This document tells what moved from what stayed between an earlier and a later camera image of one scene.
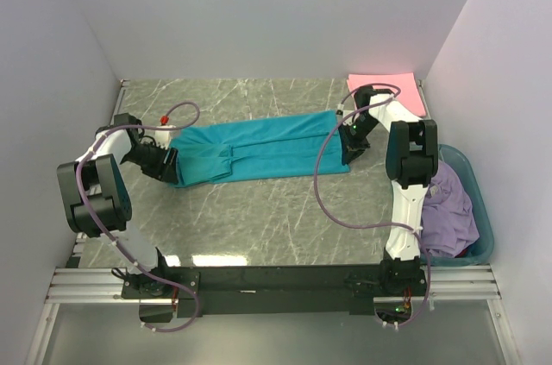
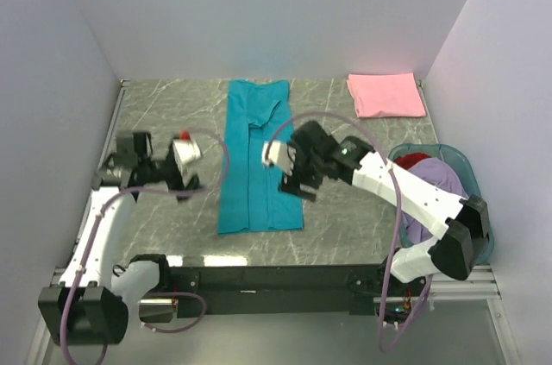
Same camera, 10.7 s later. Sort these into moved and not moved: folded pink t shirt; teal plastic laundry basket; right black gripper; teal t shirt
Moved: teal t shirt; right black gripper
Not moved: folded pink t shirt; teal plastic laundry basket
